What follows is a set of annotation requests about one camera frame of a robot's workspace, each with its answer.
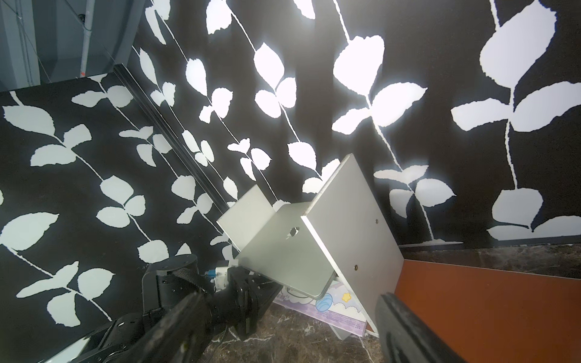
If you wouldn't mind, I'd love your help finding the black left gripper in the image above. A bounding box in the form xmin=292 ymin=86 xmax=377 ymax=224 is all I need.
xmin=210 ymin=266 xmax=282 ymax=338

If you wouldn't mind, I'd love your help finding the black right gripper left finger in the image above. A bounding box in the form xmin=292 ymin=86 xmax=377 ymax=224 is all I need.
xmin=117 ymin=293 xmax=213 ymax=362

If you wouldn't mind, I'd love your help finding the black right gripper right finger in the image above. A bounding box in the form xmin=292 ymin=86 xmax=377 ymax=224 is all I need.
xmin=375 ymin=293 xmax=464 ymax=362

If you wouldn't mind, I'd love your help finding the white shelf with orange boards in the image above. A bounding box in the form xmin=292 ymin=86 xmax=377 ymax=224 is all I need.
xmin=216 ymin=153 xmax=581 ymax=363

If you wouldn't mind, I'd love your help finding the colourful cartoon notebook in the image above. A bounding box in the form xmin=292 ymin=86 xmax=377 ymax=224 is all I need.
xmin=274 ymin=281 xmax=368 ymax=338

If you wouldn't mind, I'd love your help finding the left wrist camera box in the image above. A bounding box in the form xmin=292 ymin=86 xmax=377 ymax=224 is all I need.
xmin=204 ymin=266 xmax=231 ymax=292

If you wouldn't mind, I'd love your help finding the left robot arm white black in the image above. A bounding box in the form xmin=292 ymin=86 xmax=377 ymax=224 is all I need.
xmin=50 ymin=255 xmax=281 ymax=362

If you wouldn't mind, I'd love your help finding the silver laptop computer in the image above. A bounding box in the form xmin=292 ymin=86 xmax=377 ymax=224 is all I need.
xmin=238 ymin=202 xmax=335 ymax=299

